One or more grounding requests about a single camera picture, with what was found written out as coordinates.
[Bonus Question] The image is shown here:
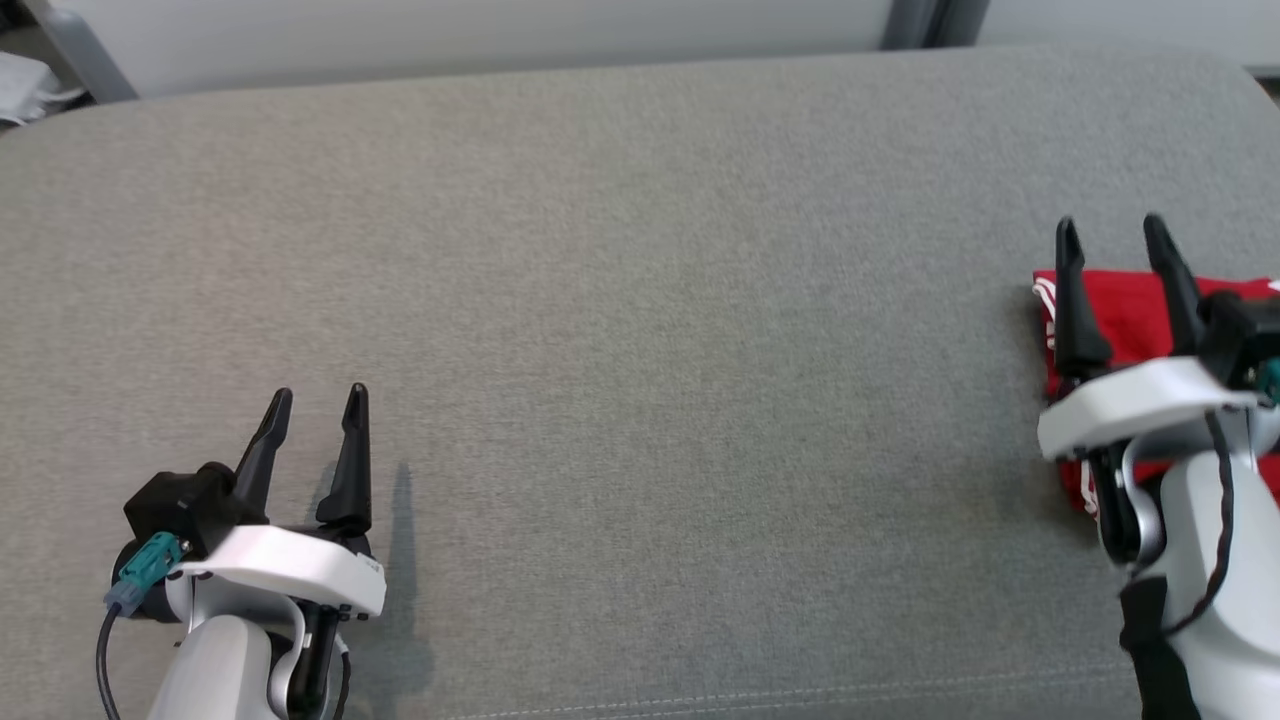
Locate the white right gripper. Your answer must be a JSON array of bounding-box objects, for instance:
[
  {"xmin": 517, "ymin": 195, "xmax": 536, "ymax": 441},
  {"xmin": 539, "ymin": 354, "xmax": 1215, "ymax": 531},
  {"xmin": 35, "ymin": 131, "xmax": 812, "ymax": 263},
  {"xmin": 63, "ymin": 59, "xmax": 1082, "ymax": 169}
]
[{"xmin": 1036, "ymin": 213, "xmax": 1261, "ymax": 464}]

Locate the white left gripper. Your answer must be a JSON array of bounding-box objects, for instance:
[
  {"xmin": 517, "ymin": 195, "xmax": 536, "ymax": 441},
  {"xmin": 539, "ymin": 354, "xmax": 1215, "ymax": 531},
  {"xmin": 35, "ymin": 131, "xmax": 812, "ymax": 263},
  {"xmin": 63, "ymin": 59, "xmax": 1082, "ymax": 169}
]
[{"xmin": 170, "ymin": 382, "xmax": 388, "ymax": 623}]

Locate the red white basketball jersey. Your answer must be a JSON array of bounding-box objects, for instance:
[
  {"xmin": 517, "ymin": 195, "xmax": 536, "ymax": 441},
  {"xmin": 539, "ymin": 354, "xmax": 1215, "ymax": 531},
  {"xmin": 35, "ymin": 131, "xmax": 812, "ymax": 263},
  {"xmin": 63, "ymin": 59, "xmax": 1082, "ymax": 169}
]
[{"xmin": 1032, "ymin": 268, "xmax": 1280, "ymax": 521}]

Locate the grey fabric sofa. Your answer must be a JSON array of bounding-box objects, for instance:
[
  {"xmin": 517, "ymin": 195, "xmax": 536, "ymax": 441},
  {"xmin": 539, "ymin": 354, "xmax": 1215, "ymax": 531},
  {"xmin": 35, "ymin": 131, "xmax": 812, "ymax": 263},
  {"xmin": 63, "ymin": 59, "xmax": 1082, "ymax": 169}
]
[{"xmin": 0, "ymin": 42, "xmax": 1280, "ymax": 720}]

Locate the white power strip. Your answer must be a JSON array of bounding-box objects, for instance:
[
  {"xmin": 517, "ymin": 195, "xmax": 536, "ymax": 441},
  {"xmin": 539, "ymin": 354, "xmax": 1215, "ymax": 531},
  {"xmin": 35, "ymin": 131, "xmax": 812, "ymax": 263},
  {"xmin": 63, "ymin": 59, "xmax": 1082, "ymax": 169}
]
[{"xmin": 0, "ymin": 50, "xmax": 89, "ymax": 129}]

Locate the teal left cable connector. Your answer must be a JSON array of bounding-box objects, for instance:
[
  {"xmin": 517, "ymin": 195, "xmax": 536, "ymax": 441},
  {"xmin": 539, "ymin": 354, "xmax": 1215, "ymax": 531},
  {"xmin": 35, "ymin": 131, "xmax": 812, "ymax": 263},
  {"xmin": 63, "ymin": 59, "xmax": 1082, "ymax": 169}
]
[{"xmin": 105, "ymin": 532, "xmax": 186, "ymax": 616}]

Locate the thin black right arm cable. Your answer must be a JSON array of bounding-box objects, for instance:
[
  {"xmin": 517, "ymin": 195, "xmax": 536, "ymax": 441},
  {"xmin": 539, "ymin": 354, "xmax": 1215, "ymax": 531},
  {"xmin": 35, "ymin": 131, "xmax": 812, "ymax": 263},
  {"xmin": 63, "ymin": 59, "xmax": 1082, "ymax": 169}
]
[{"xmin": 1160, "ymin": 408, "xmax": 1238, "ymax": 641}]

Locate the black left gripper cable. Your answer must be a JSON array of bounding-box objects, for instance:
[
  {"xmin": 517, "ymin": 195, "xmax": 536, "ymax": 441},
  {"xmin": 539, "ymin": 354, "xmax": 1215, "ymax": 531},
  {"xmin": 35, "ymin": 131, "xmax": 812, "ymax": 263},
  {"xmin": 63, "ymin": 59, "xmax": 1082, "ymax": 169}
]
[{"xmin": 95, "ymin": 600, "xmax": 126, "ymax": 720}]

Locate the dark grey partition post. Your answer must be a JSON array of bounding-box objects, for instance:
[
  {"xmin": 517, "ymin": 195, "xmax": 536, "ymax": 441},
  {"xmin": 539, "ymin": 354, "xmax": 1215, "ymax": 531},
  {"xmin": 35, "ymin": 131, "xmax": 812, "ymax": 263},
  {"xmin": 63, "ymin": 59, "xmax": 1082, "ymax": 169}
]
[{"xmin": 930, "ymin": 0, "xmax": 991, "ymax": 49}]

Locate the light grey partition post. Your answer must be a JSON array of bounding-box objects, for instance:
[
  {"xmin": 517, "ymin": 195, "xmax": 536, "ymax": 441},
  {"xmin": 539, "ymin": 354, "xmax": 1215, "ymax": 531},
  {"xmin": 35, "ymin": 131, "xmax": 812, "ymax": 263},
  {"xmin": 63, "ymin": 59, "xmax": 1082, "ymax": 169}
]
[
  {"xmin": 880, "ymin": 0, "xmax": 946, "ymax": 51},
  {"xmin": 20, "ymin": 0, "xmax": 139, "ymax": 104}
]

